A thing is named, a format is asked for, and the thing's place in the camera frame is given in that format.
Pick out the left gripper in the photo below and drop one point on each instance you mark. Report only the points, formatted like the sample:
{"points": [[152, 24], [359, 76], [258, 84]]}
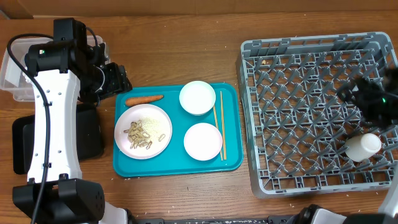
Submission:
{"points": [[119, 82]]}

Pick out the pink plate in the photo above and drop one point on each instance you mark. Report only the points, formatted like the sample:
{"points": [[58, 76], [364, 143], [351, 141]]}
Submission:
{"points": [[133, 114]]}

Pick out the white bowl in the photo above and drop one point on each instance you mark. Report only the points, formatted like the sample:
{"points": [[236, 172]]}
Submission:
{"points": [[197, 97]]}

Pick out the pink bowl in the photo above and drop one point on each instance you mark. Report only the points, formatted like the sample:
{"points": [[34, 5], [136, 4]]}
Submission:
{"points": [[201, 142]]}

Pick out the wooden chopstick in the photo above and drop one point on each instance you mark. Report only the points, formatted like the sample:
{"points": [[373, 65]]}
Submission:
{"points": [[223, 126], [219, 133]]}

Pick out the white paper cup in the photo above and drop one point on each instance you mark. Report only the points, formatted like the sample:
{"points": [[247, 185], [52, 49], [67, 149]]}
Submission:
{"points": [[362, 147]]}

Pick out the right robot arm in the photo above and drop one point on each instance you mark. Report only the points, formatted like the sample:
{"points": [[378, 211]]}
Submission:
{"points": [[379, 106]]}

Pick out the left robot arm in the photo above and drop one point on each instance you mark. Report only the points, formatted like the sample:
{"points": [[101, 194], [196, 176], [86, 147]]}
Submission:
{"points": [[64, 72]]}

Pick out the grey dishwasher rack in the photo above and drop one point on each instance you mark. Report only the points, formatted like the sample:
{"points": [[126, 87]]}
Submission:
{"points": [[296, 125]]}

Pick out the orange carrot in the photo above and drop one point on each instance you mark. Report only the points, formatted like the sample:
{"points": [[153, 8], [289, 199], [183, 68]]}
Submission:
{"points": [[142, 100]]}

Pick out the rice grains pile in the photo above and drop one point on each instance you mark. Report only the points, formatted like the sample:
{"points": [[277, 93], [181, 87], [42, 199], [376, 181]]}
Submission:
{"points": [[154, 128]]}

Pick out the peanut shells pile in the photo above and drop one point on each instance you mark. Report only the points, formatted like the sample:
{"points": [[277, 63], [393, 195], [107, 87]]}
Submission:
{"points": [[138, 138]]}

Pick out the teal serving tray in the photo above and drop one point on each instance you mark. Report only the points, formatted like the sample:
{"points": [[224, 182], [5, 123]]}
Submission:
{"points": [[174, 160]]}

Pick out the black plastic tray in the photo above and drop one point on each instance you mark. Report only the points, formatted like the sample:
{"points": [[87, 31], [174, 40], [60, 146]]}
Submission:
{"points": [[89, 142]]}

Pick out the clear plastic bin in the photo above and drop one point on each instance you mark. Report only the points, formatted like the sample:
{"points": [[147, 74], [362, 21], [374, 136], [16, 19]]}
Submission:
{"points": [[13, 79]]}

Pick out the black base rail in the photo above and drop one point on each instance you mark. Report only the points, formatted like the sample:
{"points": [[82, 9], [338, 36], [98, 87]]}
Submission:
{"points": [[277, 219]]}

